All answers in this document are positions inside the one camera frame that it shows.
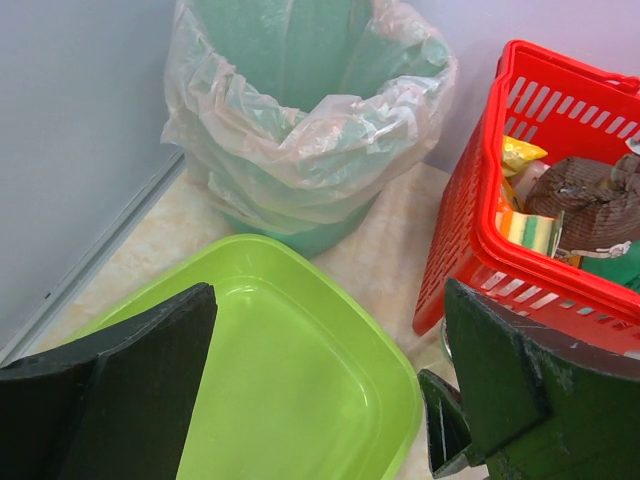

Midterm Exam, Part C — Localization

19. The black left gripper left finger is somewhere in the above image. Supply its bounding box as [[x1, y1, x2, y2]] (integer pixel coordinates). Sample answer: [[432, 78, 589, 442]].
[[1, 283, 217, 479]]

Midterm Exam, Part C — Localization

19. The green bin with plastic liner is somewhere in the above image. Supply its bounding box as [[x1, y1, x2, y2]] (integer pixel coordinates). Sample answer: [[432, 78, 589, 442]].
[[161, 1, 458, 258]]

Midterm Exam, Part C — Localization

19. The red plastic shopping basket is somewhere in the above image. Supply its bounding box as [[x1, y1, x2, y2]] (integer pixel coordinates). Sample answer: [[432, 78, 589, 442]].
[[412, 40, 639, 354]]

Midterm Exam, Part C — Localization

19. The striped sponge left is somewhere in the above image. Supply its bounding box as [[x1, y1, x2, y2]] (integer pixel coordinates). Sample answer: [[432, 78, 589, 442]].
[[495, 210, 564, 258]]

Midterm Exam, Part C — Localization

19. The yellow snack packet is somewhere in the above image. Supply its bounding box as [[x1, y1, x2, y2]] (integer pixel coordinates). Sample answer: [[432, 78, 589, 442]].
[[501, 135, 548, 178]]

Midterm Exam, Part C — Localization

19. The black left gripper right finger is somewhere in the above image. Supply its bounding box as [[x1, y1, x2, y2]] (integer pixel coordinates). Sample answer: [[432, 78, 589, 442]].
[[445, 279, 639, 479]]

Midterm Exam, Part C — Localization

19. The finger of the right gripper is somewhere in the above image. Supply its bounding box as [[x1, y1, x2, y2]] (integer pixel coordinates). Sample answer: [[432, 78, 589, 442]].
[[417, 369, 471, 478]]

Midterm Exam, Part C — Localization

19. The green snack bag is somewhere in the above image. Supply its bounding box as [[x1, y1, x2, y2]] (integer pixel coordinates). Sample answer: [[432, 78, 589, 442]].
[[582, 242, 640, 293]]

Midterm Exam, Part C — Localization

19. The brown paper bag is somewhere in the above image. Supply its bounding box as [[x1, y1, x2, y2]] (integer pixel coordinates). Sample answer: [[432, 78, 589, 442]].
[[524, 153, 639, 255]]

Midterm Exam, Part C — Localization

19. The tall clear jar foil lid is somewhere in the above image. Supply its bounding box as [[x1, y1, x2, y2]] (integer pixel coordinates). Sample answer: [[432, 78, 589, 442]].
[[439, 317, 453, 365]]

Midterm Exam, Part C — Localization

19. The lime green plastic tray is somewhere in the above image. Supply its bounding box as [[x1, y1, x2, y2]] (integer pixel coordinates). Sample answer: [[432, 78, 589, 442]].
[[78, 234, 423, 479]]

